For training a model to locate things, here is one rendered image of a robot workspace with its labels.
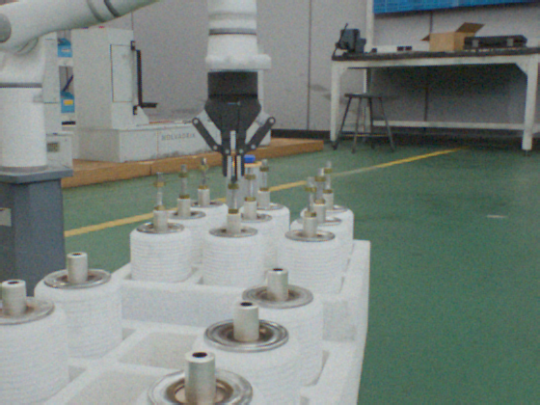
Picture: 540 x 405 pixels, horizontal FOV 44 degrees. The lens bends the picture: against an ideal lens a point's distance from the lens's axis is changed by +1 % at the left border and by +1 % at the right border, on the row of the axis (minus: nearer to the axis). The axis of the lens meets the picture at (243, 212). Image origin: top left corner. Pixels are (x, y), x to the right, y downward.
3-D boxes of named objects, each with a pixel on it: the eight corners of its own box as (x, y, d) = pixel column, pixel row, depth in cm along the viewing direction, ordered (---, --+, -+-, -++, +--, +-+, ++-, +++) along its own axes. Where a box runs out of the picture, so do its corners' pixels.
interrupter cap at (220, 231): (204, 230, 104) (204, 226, 104) (251, 229, 106) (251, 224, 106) (213, 241, 97) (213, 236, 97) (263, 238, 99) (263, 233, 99)
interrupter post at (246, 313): (229, 342, 58) (229, 307, 57) (237, 334, 60) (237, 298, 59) (256, 345, 57) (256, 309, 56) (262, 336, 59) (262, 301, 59)
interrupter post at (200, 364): (177, 403, 47) (177, 359, 46) (190, 389, 49) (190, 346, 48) (210, 408, 46) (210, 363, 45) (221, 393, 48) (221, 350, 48)
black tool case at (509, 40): (469, 53, 532) (470, 40, 530) (526, 51, 513) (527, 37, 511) (462, 50, 502) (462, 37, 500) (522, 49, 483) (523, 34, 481)
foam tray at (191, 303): (99, 394, 103) (95, 283, 100) (180, 313, 140) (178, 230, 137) (354, 423, 94) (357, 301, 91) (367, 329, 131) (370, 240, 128)
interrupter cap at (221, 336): (191, 350, 56) (190, 342, 56) (219, 321, 63) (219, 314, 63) (278, 361, 54) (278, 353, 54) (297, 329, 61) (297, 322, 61)
